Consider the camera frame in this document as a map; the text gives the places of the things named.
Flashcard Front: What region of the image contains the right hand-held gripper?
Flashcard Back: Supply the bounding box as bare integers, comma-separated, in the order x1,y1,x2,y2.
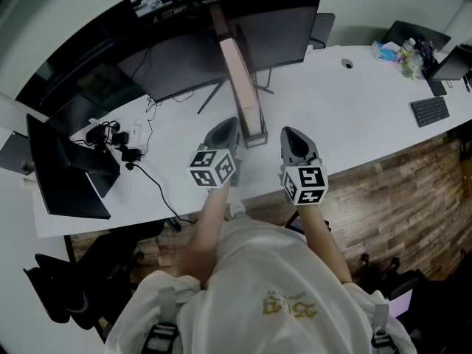
277,125,330,207

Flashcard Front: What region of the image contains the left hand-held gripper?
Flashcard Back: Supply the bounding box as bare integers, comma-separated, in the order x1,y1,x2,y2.
188,116,243,191

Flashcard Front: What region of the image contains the black mesh file holder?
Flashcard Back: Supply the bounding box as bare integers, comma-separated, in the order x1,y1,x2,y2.
234,23,268,149

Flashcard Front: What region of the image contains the pink folder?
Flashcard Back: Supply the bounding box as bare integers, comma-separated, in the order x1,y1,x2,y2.
209,4,261,138

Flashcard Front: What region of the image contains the person's left forearm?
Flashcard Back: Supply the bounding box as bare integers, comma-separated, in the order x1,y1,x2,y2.
178,185,232,291

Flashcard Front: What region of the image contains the person's right forearm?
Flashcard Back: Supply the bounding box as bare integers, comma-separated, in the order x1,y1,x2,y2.
296,200,354,285

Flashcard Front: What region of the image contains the large black monitor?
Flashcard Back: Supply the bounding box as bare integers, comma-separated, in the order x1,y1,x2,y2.
221,0,322,96
117,31,231,116

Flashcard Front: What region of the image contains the person's white shirt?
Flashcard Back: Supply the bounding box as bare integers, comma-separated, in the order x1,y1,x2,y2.
104,198,418,354

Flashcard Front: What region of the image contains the black keyboard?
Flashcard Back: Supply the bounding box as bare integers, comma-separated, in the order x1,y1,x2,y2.
409,96,451,129

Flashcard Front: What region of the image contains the black monitor with square base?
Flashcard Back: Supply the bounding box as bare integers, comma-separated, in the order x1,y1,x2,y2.
25,113,122,221

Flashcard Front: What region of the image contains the blue white tissue pack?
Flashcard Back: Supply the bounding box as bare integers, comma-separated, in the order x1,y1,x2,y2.
369,40,402,64

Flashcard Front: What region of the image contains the black office chair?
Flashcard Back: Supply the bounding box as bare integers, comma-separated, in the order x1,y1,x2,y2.
308,13,337,50
382,20,453,54
353,248,472,354
23,219,165,343

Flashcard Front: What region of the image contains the clear plastic bottle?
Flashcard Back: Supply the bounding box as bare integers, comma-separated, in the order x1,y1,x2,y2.
401,49,424,81
399,38,417,65

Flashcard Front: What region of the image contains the lit background screen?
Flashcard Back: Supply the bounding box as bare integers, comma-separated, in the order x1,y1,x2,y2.
128,0,164,18

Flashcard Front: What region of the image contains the small black monitor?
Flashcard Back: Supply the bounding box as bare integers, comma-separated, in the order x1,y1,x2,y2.
426,44,472,97

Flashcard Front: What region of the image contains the grey laptop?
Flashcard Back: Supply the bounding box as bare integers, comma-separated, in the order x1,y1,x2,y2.
0,131,37,177

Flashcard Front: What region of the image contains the black power cable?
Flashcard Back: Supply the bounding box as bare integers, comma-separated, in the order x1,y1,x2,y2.
125,162,197,225

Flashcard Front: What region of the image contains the grey harness strap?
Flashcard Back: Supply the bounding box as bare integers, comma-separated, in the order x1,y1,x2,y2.
141,285,182,354
369,302,392,350

